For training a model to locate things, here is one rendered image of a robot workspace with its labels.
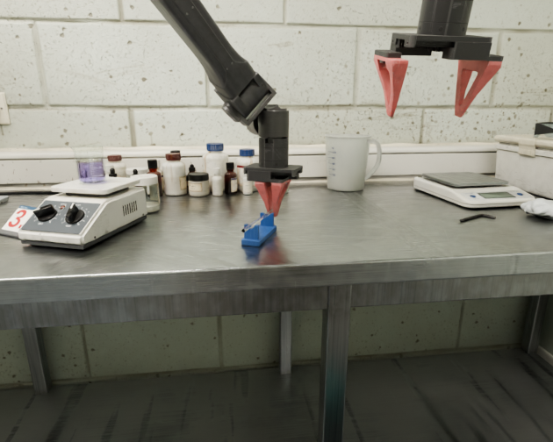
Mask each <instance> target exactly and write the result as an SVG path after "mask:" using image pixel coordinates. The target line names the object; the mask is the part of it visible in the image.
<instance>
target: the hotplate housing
mask: <svg viewBox="0 0 553 442"><path fill-rule="evenodd" d="M45 200H50V201H64V202H78V203H101V204H100V206H99V207H98V209H97V211H96V212H95V213H94V215H93V216H92V217H91V219H90V221H89V222H88V223H87V224H86V225H85V227H84V228H83V230H82V231H81V232H80V233H79V234H67V233H57V232H37V231H27V230H21V229H20V228H21V227H22V226H23V225H22V226H21V227H20V228H19V230H18V236H19V238H20V239H22V240H21V244H27V245H36V246H54V247H63V248H73V249H82V250H83V249H85V248H87V247H89V246H92V245H94V244H96V243H97V242H99V241H101V240H103V239H106V238H108V237H110V236H111V235H113V234H115V233H117V232H120V231H122V230H124V229H125V228H128V227H130V226H132V225H135V224H137V223H139V222H140V221H142V220H144V219H146V218H147V216H146V214H147V203H146V193H145V190H144V189H143V187H127V188H125V189H121V190H118V191H115V192H112V193H110V194H105V195H95V194H80V193H65V192H63V193H60V194H57V195H53V196H49V197H48V198H46V199H45ZM45 200H44V201H45ZM44 201H43V202H44ZM43 202H42V203H41V204H43ZM38 208H39V207H38ZM38 208H37V209H38ZM31 216H32V215H31ZM31 216H30V217H31ZM30 217H29V218H30ZM29 218H28V219H29ZM28 219H27V220H28ZM27 220H26V221H27ZM26 221H25V223H26Z"/></svg>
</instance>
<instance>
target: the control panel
mask: <svg viewBox="0 0 553 442"><path fill-rule="evenodd" d="M72 203H74V204H75V205H76V206H77V208H78V209H79V210H83V212H84V217H83V219H82V220H80V221H79V222H77V223H74V224H68V223H67V222H66V221H65V217H66V214H67V212H68V209H69V207H70V205H71V204H72ZM48 204H52V205H53V207H54V208H55V209H56V210H57V213H56V215H55V216H54V217H53V218H52V219H50V220H48V221H45V222H40V221H39V220H38V218H37V217H36V216H35V215H34V214H32V216H31V217H30V218H29V219H28V220H27V221H26V223H25V224H24V225H23V226H22V227H21V228H20V229H21V230H27V231H37V232H57V233H67V234H79V233H80V232H81V231H82V230H83V228H84V227H85V225H86V224H87V223H88V222H89V221H90V219H91V217H92V216H93V215H94V213H95V212H96V211H97V209H98V207H99V206H100V204H101V203H78V202H64V201H50V200H45V201H44V202H43V204H42V205H41V206H40V207H43V206H46V205H48ZM62 205H64V206H65V207H64V208H63V209H61V208H60V207H61V206H62ZM40 207H39V208H40Z"/></svg>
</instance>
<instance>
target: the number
mask: <svg viewBox="0 0 553 442"><path fill-rule="evenodd" d="M32 214H33V212H32V210H26V209H20V208H18V210H17V211H16V212H15V214H14V215H13V216H12V217H11V219H10V220H9V221H8V223H7V224H6V225H5V227H10V228H14V229H19V228H20V227H21V226H22V225H23V224H24V223H25V221H26V220H27V219H28V218H29V217H30V216H31V215H32Z"/></svg>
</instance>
